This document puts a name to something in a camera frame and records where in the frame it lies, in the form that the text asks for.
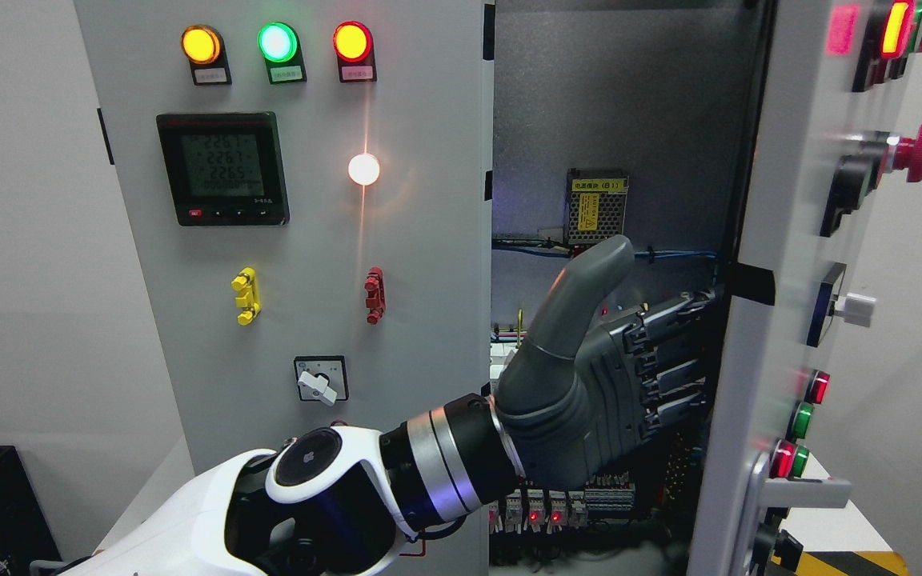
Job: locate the green indicator light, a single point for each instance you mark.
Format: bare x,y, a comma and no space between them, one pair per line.
281,49

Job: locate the red emergency stop button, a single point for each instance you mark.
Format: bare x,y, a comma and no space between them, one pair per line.
903,153

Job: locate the black digital power meter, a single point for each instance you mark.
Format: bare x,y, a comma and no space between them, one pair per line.
225,169

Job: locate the white selector switch right door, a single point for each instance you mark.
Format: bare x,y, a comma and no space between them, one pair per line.
834,302

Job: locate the yellow terminal connector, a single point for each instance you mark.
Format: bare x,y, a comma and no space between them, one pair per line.
246,295

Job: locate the white rotary selector switch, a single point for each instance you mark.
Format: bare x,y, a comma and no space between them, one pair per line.
321,379

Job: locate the red terminal connector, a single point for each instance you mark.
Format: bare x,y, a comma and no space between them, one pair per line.
375,301

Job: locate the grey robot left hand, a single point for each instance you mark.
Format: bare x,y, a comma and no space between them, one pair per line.
584,391

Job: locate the grey cabinet door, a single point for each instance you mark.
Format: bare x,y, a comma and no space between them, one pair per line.
835,74
425,222

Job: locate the black relay terminal row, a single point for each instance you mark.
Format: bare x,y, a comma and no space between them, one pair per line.
530,508

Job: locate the silver door handle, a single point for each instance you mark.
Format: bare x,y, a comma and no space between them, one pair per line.
757,541

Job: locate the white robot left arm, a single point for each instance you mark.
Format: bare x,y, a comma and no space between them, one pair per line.
338,500

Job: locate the red indicator light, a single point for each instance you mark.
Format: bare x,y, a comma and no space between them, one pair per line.
354,48

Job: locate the yellow indicator light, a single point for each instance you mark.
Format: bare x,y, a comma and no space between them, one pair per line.
205,50

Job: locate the white glowing indicator light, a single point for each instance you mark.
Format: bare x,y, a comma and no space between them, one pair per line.
364,169

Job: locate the perforated metal power supply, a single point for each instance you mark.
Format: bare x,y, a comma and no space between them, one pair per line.
596,202

